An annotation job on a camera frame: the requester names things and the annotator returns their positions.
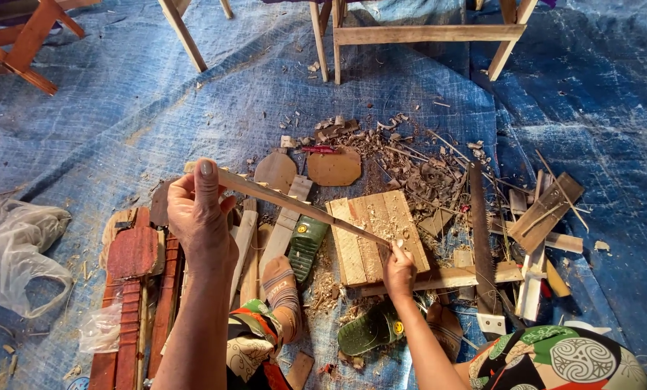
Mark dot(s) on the person's right hand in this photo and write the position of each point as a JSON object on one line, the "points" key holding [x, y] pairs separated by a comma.
{"points": [[399, 273]]}

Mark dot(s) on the person's left hand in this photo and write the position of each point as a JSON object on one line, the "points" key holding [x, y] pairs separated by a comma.
{"points": [[196, 222]]}

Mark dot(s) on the person's right fingers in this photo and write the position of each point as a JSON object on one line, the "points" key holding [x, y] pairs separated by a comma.
{"points": [[398, 249]]}

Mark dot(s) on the long thin wooden strip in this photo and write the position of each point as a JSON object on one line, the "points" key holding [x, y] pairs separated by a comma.
{"points": [[291, 203]]}

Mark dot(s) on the slatted wooden work board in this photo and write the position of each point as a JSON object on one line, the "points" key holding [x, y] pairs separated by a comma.
{"points": [[367, 238]]}

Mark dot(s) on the long light wooden batten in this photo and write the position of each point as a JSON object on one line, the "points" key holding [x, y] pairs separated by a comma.
{"points": [[453, 277]]}

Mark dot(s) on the pile of wood shavings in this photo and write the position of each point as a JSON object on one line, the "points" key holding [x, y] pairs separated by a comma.
{"points": [[421, 179]]}

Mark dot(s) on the green rubber sandal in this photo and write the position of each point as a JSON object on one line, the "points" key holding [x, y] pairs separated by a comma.
{"points": [[369, 330], [306, 244]]}

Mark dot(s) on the person's right socked foot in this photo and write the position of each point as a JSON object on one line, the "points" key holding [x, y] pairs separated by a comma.
{"points": [[445, 330]]}

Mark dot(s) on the person's socked foot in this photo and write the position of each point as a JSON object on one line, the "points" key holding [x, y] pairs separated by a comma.
{"points": [[281, 295], [445, 330]]}

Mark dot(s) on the wide brown wooden cutout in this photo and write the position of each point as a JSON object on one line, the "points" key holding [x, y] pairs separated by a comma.
{"points": [[334, 168]]}

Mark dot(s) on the pale wide wooden slat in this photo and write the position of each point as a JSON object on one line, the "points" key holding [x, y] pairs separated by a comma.
{"points": [[285, 222]]}

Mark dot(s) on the person's left socked foot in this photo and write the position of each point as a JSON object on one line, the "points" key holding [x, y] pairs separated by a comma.
{"points": [[281, 295]]}

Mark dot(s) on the small red tool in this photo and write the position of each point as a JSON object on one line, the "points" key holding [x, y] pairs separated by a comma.
{"points": [[319, 149]]}

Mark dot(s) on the whitish wooden slat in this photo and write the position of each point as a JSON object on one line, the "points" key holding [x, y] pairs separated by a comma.
{"points": [[530, 287]]}

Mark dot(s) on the rounded thin wooden cutout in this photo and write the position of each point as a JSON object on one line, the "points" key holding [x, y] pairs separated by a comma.
{"points": [[275, 170]]}

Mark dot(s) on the dark weathered wooden board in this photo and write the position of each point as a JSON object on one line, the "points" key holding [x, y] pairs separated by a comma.
{"points": [[545, 214]]}

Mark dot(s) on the pale narrow wooden slat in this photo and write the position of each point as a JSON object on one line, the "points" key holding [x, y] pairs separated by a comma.
{"points": [[246, 238]]}

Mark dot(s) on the small brown wood scrap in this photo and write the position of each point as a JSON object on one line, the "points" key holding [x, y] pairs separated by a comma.
{"points": [[300, 371]]}

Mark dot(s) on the light wooden lath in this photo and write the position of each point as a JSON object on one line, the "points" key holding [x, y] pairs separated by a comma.
{"points": [[564, 242]]}

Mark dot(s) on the person's patterned trousers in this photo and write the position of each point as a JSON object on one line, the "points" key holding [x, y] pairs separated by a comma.
{"points": [[572, 357]]}

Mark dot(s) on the narrow red painted plank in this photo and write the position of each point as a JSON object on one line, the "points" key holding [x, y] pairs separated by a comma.
{"points": [[166, 303]]}

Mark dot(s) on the dark brown wooden piece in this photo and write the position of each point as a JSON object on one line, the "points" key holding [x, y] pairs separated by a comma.
{"points": [[160, 206]]}

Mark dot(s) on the red shaped wooden board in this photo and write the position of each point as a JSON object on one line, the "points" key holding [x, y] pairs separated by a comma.
{"points": [[134, 249]]}

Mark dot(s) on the wide red painted plank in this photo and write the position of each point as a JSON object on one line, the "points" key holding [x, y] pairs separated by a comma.
{"points": [[126, 330]]}

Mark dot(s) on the short wooden leg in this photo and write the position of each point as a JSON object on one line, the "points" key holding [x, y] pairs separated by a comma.
{"points": [[226, 8]]}

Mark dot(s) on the slanted wooden leg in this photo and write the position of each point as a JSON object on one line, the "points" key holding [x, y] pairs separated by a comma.
{"points": [[185, 38]]}

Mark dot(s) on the small clear plastic bag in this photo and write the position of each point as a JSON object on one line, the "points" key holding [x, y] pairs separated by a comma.
{"points": [[101, 327]]}

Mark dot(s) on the blue tarpaulin sheet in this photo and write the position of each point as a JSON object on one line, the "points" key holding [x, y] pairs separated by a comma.
{"points": [[112, 108]]}

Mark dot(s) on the large clear plastic bag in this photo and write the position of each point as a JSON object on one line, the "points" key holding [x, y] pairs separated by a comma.
{"points": [[15, 254]]}

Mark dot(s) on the light wooden stool frame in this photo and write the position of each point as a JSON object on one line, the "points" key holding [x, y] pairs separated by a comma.
{"points": [[426, 33]]}

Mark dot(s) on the red wooden frame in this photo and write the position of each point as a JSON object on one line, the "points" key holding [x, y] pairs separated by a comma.
{"points": [[31, 38]]}

